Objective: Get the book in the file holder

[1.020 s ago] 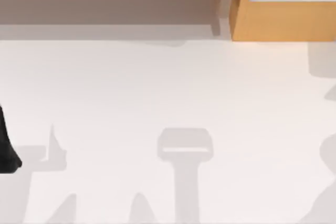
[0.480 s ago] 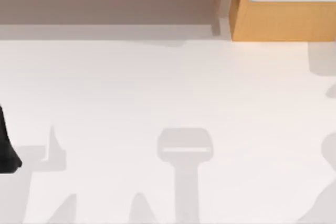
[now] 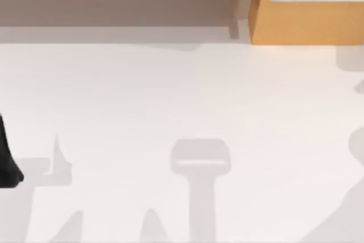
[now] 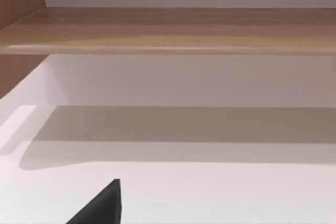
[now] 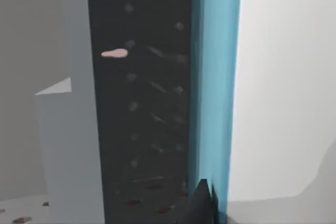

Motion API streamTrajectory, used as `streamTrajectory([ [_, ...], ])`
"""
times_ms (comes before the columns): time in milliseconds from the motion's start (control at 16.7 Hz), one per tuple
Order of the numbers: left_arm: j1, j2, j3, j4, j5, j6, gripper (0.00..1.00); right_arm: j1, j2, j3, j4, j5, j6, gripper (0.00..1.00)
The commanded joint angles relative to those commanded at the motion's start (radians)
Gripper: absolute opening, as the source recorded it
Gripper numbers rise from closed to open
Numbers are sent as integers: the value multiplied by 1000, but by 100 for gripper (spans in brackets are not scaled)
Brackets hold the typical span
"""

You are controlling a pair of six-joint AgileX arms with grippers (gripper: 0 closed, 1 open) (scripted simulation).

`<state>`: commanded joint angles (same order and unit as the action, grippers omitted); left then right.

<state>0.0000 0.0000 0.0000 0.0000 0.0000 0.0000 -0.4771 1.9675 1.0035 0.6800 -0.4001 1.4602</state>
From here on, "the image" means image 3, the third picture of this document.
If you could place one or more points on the brown wooden open shelf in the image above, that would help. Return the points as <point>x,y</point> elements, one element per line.
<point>119,1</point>

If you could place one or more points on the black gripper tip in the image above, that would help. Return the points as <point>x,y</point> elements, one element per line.
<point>7,166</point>

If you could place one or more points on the light wooden cupboard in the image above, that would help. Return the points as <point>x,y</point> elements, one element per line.
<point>307,24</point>

